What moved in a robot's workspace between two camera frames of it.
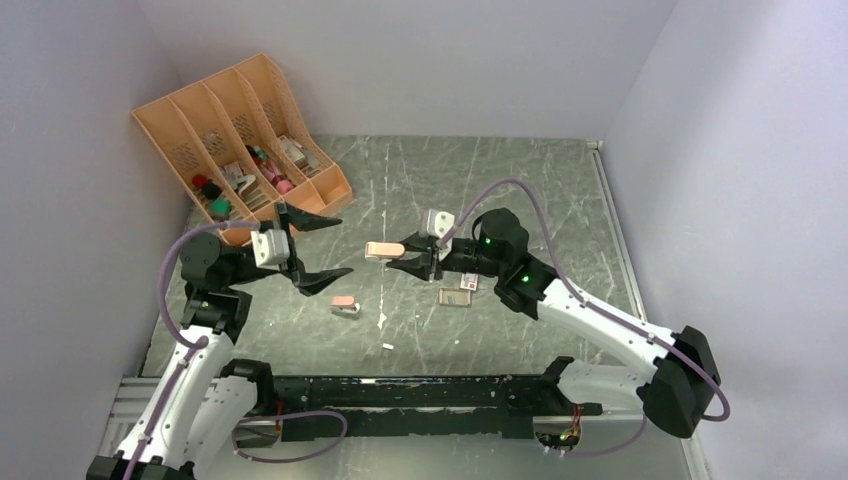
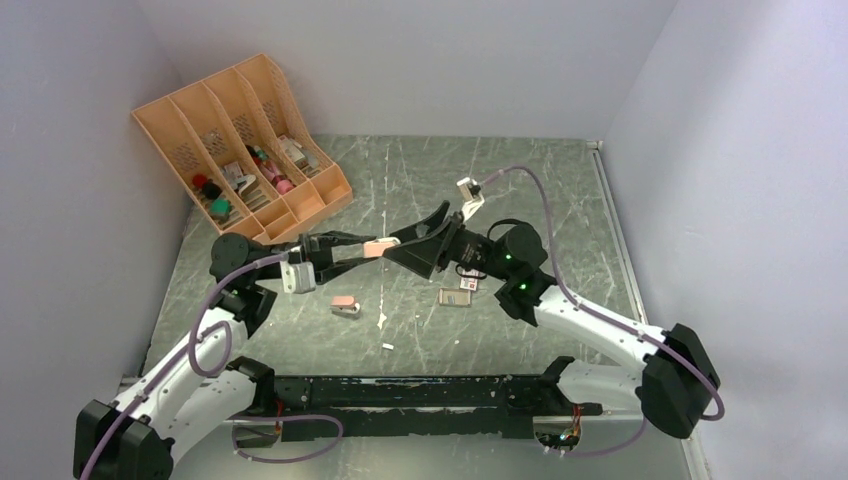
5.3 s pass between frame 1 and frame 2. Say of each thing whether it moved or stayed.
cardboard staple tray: stayed
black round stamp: stayed
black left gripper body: moved
